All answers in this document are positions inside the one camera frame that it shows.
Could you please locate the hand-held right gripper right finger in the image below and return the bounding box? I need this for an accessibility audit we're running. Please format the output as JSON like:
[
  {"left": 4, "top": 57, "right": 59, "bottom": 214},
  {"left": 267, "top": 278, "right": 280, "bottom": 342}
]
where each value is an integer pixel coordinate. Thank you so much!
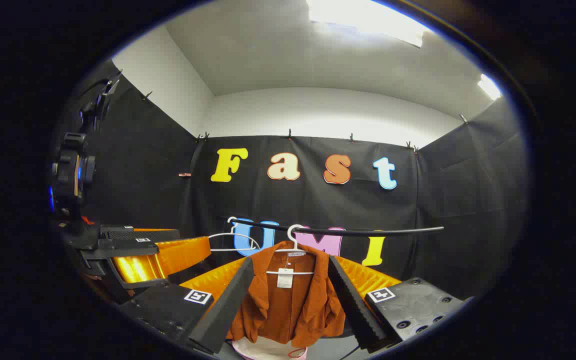
[{"left": 327, "top": 255, "right": 471, "bottom": 353}]

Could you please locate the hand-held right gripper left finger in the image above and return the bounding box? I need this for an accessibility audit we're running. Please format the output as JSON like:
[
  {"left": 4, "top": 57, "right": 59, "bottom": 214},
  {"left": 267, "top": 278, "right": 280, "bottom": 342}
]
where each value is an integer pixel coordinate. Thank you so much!
[{"left": 118, "top": 256, "right": 255, "bottom": 356}]

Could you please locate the orange corduroy jacket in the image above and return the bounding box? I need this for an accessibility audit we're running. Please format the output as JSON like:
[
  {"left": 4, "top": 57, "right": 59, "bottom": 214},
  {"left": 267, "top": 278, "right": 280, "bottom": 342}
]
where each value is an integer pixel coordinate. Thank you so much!
[{"left": 225, "top": 240, "right": 347, "bottom": 349}]

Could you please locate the white laundry hamper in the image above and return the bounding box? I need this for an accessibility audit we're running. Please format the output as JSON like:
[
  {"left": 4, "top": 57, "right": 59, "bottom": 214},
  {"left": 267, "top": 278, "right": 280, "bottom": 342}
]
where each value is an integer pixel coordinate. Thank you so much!
[{"left": 231, "top": 336, "right": 309, "bottom": 360}]

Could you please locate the white plastic clothes hanger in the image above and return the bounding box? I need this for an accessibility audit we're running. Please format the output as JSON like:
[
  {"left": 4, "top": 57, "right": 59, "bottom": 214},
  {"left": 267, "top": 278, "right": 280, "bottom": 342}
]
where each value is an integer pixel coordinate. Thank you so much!
[
  {"left": 266, "top": 224, "right": 315, "bottom": 276},
  {"left": 208, "top": 216, "right": 262, "bottom": 252}
]

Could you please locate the ceiling light panel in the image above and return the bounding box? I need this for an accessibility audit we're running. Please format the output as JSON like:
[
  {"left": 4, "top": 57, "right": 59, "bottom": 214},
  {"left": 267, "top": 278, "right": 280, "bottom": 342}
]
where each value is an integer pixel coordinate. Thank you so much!
[
  {"left": 477, "top": 73, "right": 503, "bottom": 101},
  {"left": 307, "top": 0, "right": 431, "bottom": 49}
]

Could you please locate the black clothes rail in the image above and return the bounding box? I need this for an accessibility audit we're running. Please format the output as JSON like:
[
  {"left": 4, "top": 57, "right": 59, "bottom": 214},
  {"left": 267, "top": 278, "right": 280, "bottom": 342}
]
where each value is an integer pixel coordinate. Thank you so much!
[{"left": 228, "top": 218, "right": 445, "bottom": 238}]

